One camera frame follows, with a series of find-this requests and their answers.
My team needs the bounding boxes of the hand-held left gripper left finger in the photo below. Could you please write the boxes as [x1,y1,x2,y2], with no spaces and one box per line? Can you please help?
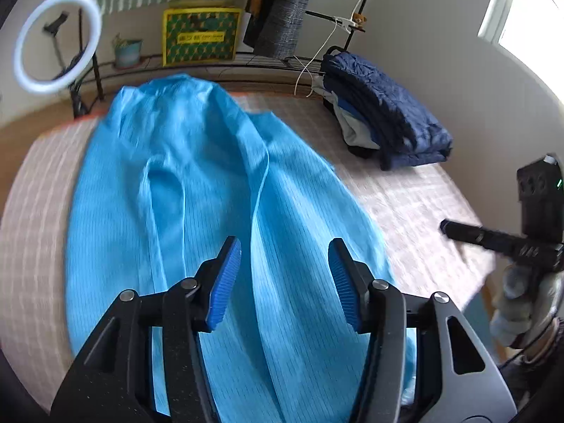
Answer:
[50,235,243,423]

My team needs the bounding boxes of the yellow green patterned box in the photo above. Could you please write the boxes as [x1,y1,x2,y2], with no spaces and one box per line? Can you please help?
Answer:
[161,6,244,67]

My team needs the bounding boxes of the window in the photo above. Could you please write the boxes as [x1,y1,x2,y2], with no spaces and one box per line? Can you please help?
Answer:
[478,0,564,98]

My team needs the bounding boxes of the light blue jacket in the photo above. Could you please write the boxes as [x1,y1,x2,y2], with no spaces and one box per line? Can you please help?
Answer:
[64,74,417,423]

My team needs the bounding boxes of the plaid bed blanket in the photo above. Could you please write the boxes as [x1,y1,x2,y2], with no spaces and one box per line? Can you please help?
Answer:
[0,92,498,410]

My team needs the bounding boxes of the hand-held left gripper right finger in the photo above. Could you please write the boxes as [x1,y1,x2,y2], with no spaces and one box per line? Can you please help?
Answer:
[328,237,518,423]

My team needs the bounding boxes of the small potted plant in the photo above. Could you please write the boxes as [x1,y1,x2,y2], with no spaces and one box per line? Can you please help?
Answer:
[111,33,144,70]

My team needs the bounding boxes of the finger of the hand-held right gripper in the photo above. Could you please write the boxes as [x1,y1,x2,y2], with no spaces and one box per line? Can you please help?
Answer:
[440,219,529,258]

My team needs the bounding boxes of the person's right hand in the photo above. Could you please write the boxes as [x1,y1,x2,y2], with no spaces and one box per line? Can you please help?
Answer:
[489,264,564,349]

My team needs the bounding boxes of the folded navy quilted jacket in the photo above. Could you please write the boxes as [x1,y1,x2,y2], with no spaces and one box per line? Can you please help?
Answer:
[320,50,454,172]

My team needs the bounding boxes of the folded white clothes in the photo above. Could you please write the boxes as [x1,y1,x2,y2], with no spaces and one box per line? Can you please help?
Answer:
[313,77,382,157]

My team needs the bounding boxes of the black metal clothes rack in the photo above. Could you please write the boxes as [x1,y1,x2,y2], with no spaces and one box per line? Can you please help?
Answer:
[70,0,384,117]

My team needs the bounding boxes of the grey plaid coat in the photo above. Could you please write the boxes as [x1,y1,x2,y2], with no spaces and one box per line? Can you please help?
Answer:
[255,0,319,59]

